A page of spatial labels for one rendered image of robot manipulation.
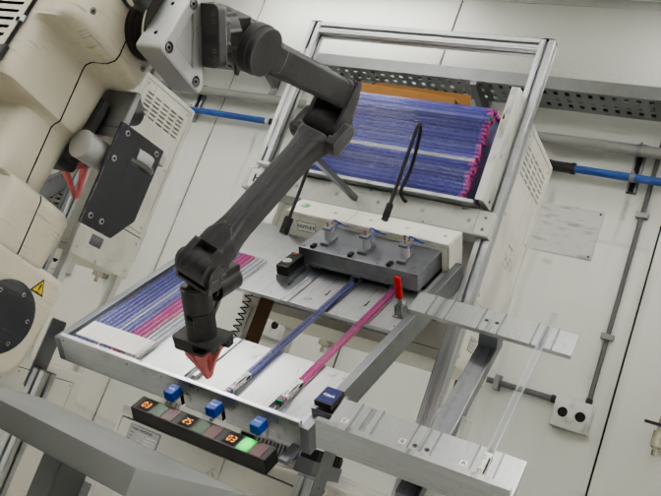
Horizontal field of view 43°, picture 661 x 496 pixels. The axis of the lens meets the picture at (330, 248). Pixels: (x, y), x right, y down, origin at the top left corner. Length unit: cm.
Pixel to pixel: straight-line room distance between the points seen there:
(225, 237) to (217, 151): 311
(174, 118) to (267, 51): 203
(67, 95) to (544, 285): 268
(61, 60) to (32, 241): 26
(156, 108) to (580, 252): 182
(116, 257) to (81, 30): 205
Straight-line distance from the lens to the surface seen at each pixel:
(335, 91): 157
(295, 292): 205
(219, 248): 149
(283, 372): 178
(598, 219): 368
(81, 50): 125
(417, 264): 202
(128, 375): 189
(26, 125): 123
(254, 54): 127
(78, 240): 305
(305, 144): 159
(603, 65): 402
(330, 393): 163
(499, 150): 216
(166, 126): 329
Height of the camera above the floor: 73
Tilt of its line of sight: 12 degrees up
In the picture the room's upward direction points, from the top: 20 degrees clockwise
